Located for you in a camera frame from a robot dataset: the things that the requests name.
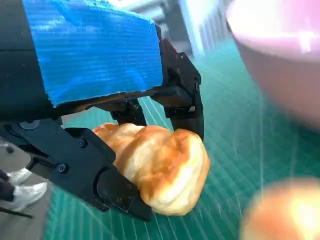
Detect green cutting mat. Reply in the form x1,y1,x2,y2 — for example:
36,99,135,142
43,44,320,240

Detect white grilled cabinet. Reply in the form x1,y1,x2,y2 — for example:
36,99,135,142
174,0,237,61

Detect person with white shoes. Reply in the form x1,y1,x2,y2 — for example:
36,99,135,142
0,167,48,212

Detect pink bowl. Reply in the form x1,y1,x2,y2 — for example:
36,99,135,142
224,0,320,133

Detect black stand leg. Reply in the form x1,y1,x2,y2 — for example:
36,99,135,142
0,206,33,219

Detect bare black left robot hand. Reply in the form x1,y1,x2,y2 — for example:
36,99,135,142
0,0,205,222

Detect round toy bread bun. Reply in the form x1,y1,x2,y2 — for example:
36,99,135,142
238,176,320,240

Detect long twisted toy bread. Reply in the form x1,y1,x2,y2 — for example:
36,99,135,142
92,122,211,217

